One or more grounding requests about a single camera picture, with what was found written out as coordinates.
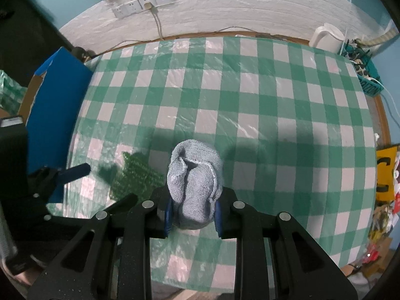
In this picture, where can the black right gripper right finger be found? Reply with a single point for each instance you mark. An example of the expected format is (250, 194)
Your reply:
(301, 268)

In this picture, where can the light blue knitted sock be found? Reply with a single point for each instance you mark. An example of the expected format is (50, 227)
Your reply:
(195, 183)

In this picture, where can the person's left hand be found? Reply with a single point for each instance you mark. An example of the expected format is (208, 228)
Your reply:
(26, 278)

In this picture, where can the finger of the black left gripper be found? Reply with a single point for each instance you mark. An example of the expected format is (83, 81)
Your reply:
(47, 180)
(119, 209)

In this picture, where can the white wall socket strip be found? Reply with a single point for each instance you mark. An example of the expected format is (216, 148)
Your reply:
(137, 6)

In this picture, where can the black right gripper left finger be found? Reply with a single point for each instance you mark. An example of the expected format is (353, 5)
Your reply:
(83, 269)

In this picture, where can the blue cardboard storage box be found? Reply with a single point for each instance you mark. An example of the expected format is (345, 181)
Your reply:
(50, 110)

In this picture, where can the yellow package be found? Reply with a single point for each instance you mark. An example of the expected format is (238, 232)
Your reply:
(387, 184)

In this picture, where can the white electric kettle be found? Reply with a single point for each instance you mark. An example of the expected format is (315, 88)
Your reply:
(328, 38)

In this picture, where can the teal basket with cables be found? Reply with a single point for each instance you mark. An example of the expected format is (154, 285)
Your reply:
(364, 67)

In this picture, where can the green checkered tablecloth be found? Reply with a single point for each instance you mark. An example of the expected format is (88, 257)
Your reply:
(291, 124)

